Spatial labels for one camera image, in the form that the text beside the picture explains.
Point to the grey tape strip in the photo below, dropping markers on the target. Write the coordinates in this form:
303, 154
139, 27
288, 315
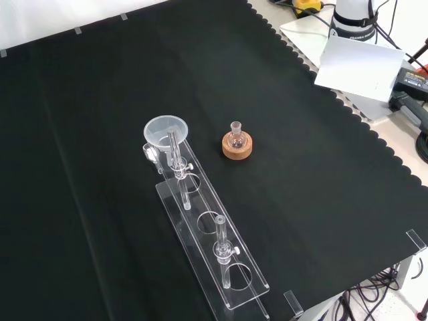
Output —
78, 30
124, 16
3, 53

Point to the clear plastic funnel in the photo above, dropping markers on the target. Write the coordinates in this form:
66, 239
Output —
160, 132

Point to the yellow stop button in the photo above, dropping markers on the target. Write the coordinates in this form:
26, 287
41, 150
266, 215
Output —
306, 6

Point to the black bench cloth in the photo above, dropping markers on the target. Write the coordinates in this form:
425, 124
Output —
301, 187

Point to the small round-bottom glass flask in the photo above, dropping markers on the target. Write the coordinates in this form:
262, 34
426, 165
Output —
236, 138

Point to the pale white board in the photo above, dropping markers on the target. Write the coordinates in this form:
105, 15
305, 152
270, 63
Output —
357, 67

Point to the clear cloth clip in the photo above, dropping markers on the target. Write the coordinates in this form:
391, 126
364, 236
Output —
293, 303
416, 239

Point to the black and grey clamp tool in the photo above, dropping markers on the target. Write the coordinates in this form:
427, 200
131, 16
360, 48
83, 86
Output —
409, 108

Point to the clear acrylic funnel stand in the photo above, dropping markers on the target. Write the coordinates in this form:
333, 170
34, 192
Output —
214, 264

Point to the black power adapter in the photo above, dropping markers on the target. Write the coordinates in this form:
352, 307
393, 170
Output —
413, 82

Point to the black tripod leg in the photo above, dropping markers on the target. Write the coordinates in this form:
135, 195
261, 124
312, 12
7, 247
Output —
419, 51

